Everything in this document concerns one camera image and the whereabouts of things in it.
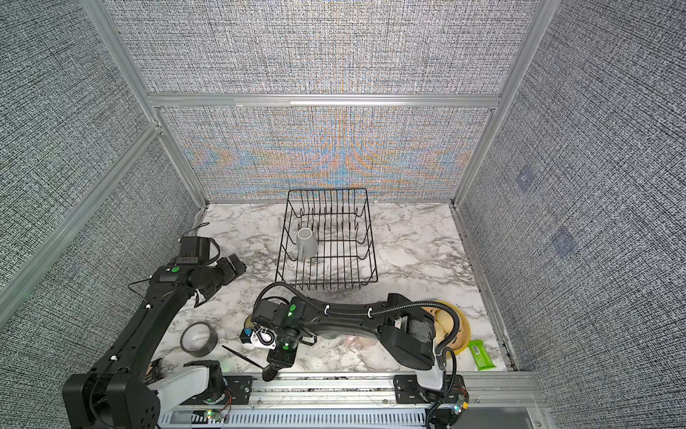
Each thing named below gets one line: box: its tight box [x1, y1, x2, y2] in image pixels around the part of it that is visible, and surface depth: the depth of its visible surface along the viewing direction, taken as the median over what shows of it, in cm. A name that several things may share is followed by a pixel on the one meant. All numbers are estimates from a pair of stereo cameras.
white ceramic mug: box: [296, 227, 319, 262], surface depth 94 cm
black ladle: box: [221, 344, 279, 382], surface depth 77 cm
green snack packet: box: [468, 339, 497, 372], surface depth 80 cm
